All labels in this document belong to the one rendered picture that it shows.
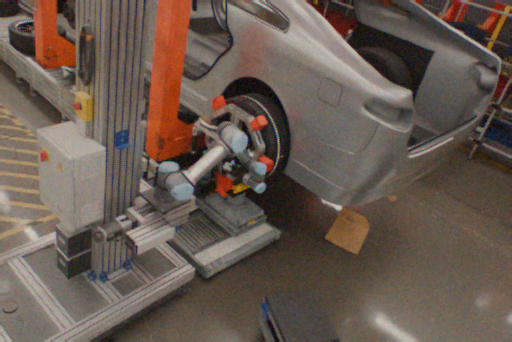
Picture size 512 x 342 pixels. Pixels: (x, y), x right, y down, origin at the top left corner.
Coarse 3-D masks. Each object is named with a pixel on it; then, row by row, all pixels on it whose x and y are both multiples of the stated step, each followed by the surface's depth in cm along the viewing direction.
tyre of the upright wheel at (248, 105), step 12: (240, 96) 346; (252, 96) 345; (264, 96) 347; (240, 108) 340; (252, 108) 331; (276, 108) 340; (276, 120) 333; (264, 132) 329; (276, 132) 330; (288, 132) 339; (264, 144) 332; (276, 144) 331; (288, 144) 341; (276, 156) 335; (288, 156) 347; (276, 168) 345
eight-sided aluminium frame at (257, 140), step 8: (232, 104) 340; (216, 112) 348; (224, 112) 342; (232, 112) 335; (240, 112) 333; (208, 120) 357; (216, 120) 358; (248, 120) 325; (248, 128) 328; (208, 136) 362; (256, 136) 327; (208, 144) 364; (256, 144) 326; (256, 152) 328; (256, 160) 331; (216, 168) 365; (232, 176) 354
